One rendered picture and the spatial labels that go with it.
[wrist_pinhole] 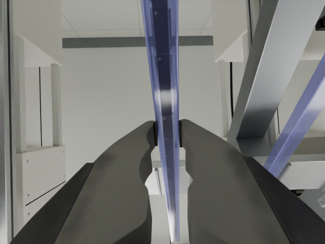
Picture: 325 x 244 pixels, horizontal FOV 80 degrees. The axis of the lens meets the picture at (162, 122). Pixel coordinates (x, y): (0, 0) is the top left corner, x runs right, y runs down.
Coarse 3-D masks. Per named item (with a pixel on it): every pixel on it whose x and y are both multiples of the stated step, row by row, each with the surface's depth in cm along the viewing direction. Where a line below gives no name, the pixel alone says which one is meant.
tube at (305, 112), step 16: (320, 64) 13; (320, 80) 13; (304, 96) 15; (320, 96) 14; (304, 112) 15; (320, 112) 15; (288, 128) 17; (304, 128) 17; (288, 144) 18; (272, 160) 20
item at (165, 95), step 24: (144, 0) 7; (168, 0) 7; (144, 24) 8; (168, 24) 8; (168, 48) 8; (168, 72) 9; (168, 96) 10; (168, 120) 11; (168, 144) 13; (168, 168) 15; (168, 192) 18; (168, 216) 22
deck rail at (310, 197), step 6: (306, 192) 44; (312, 192) 43; (318, 192) 41; (324, 192) 40; (300, 198) 46; (306, 198) 44; (312, 198) 43; (318, 198) 41; (312, 204) 43; (318, 204) 41; (318, 210) 41; (324, 210) 40; (324, 216) 40
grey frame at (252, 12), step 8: (248, 0) 58; (256, 0) 55; (248, 8) 58; (256, 8) 55; (248, 16) 58; (256, 16) 55; (248, 24) 58; (256, 24) 55; (248, 32) 58; (248, 40) 58; (272, 120) 54; (272, 128) 54; (272, 136) 54; (272, 144) 54
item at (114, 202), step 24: (120, 144) 10; (144, 144) 10; (96, 168) 8; (120, 168) 8; (144, 168) 9; (96, 192) 7; (120, 192) 7; (144, 192) 7; (72, 216) 6; (96, 216) 6; (120, 216) 6; (144, 216) 6; (72, 240) 6; (96, 240) 6; (120, 240) 6; (144, 240) 6
